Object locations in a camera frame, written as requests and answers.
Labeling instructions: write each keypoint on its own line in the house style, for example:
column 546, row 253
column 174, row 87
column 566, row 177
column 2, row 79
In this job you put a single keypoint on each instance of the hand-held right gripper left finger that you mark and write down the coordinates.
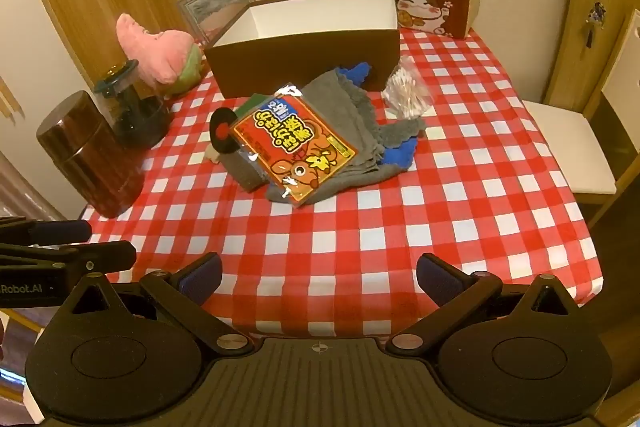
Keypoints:
column 202, row 277

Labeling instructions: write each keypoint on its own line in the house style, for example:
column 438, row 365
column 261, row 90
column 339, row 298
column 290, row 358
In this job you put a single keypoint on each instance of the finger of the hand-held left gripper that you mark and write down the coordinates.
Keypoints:
column 60, row 231
column 100, row 254

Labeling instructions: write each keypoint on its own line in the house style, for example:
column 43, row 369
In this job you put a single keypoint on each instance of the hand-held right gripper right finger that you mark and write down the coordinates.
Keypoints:
column 440, row 282

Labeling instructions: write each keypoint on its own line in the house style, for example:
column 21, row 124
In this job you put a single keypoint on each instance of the grey scalloped cloth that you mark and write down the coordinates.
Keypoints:
column 360, row 174
column 345, row 107
column 405, row 129

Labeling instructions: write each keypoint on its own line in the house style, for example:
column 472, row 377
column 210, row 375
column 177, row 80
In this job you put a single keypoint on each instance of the red cartoon print packet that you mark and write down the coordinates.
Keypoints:
column 290, row 142

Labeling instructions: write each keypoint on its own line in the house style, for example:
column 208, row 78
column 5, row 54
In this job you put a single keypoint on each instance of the brown cardboard box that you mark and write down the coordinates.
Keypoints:
column 300, row 62

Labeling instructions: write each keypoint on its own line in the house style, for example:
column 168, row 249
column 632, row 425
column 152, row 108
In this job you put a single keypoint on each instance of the dark brown wooden canister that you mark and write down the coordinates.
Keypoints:
column 85, row 157

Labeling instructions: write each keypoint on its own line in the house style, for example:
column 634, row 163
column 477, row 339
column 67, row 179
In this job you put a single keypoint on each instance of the red white checked tablecloth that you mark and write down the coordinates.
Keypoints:
column 350, row 232

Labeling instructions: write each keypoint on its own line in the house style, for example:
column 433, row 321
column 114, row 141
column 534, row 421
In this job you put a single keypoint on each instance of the grey felt pouch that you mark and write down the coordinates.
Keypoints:
column 240, row 172

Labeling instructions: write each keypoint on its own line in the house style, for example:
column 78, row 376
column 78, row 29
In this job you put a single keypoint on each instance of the blue scalloped cloth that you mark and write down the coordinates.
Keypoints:
column 400, row 152

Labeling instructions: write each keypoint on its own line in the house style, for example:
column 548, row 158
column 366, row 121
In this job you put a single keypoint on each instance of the dark glass bowl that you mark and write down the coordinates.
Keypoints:
column 135, row 117

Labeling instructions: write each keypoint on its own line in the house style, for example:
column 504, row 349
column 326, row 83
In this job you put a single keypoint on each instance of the black round disc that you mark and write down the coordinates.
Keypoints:
column 220, row 132

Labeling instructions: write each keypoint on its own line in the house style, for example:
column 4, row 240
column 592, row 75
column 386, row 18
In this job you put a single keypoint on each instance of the green cloth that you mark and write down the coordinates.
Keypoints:
column 250, row 104

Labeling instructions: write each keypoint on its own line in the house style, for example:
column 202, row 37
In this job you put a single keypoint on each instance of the white wooden chair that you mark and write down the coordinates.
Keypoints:
column 565, row 142

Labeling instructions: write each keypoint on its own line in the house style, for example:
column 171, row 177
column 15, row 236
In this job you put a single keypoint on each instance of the bag of cotton swabs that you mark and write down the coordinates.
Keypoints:
column 405, row 92

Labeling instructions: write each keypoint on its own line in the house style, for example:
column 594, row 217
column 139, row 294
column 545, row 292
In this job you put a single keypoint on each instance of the pink green plush toy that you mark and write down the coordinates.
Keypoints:
column 160, row 52

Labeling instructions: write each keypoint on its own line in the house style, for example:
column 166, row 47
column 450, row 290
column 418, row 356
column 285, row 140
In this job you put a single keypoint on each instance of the wooden door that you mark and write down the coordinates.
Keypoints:
column 565, row 32

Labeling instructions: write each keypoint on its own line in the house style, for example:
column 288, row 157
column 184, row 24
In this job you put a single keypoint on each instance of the clear picture frame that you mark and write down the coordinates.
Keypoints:
column 215, row 7

